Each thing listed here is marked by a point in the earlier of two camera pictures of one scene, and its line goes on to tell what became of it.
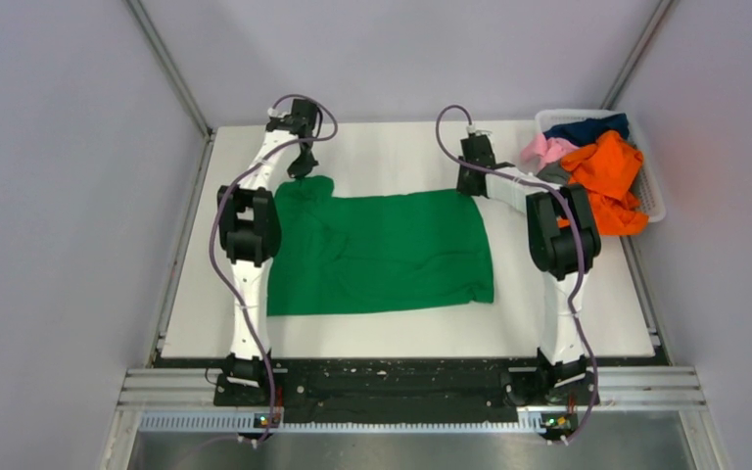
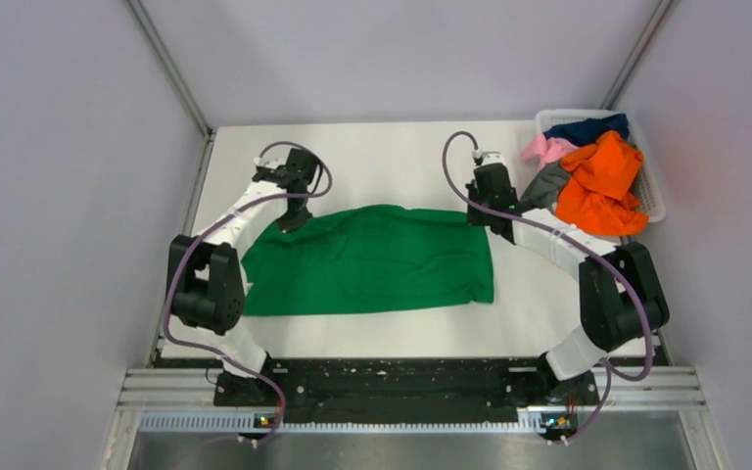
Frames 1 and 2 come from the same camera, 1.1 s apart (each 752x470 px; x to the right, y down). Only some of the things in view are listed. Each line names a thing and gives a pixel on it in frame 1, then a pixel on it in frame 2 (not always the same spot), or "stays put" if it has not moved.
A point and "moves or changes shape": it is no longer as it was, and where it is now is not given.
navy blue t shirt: [587, 131] stays put
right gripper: [460, 186] to [473, 218]
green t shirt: [370, 254] moves or changes shape
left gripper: [298, 171] to [289, 224]
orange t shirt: [605, 169] stays put
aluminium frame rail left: [171, 67] stays put
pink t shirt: [540, 150] stays put
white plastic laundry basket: [646, 184] stays put
